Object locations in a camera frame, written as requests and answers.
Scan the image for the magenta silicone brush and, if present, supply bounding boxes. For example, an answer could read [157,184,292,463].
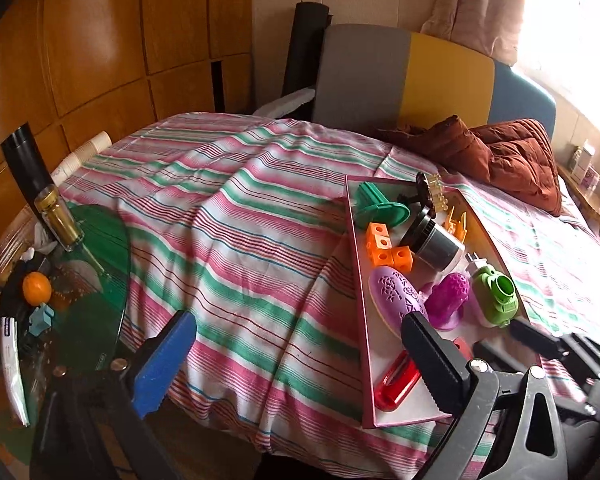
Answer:
[422,272,471,332]

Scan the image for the red cylindrical tube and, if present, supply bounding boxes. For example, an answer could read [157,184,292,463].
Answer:
[374,350,423,412]

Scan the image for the orange fruit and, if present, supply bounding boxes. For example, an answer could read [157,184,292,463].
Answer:
[22,272,52,305]

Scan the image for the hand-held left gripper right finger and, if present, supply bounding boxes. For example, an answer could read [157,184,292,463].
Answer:
[401,312,568,480]

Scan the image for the clear plastic bag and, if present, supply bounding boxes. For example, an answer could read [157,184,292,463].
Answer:
[0,210,46,281]

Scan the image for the striped bed sheet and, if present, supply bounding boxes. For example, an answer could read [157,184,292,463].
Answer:
[55,112,600,478]

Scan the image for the wooden bedside shelf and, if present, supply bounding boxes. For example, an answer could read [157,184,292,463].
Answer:
[555,162,600,241]

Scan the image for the orange plastic clip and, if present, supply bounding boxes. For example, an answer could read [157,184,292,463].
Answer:
[442,207,470,241]

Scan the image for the pink shallow box tray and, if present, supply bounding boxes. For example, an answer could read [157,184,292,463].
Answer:
[345,174,531,430]

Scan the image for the orange linking cubes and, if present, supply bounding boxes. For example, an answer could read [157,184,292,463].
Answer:
[365,222,412,270]

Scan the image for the brown quilted jacket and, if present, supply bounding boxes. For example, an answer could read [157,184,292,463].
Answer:
[377,115,563,217]

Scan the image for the stack of paper cups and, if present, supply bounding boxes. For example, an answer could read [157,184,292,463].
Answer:
[52,131,112,186]

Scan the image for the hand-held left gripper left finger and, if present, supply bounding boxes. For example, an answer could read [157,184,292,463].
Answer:
[30,310,198,480]

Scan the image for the round green glass table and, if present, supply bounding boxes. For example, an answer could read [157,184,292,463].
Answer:
[0,203,131,480]

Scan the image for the pale pillow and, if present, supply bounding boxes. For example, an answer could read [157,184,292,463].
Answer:
[557,180,588,221]

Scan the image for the grey yellow blue headboard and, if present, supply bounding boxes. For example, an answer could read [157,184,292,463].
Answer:
[312,23,557,133]

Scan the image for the black rolled mat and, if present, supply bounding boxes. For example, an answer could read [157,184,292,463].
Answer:
[281,1,331,106]

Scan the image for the green plug-in device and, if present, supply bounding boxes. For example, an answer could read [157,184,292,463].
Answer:
[466,252,520,328]

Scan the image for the black tall flask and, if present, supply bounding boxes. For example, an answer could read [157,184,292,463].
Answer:
[0,122,85,252]

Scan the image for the wooden wardrobe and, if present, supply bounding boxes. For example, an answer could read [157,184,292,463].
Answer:
[0,0,253,261]

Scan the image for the white toothpaste tube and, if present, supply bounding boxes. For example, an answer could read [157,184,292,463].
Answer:
[0,316,31,427]

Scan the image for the window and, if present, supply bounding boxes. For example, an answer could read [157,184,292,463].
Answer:
[517,0,600,141]

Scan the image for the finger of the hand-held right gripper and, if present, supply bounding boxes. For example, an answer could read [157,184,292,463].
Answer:
[509,319,600,386]
[472,340,531,371]

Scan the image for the teal small block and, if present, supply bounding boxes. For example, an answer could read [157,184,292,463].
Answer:
[30,304,55,335]

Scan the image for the beige patterned curtain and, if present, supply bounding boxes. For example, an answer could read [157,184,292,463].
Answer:
[420,0,531,61]

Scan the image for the white small box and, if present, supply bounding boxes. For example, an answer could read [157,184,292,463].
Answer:
[572,142,597,178]

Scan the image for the dark round massage brush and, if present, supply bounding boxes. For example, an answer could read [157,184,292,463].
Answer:
[414,172,456,218]

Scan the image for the black lidded cylindrical jar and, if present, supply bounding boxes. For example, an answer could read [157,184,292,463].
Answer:
[399,212,467,272]

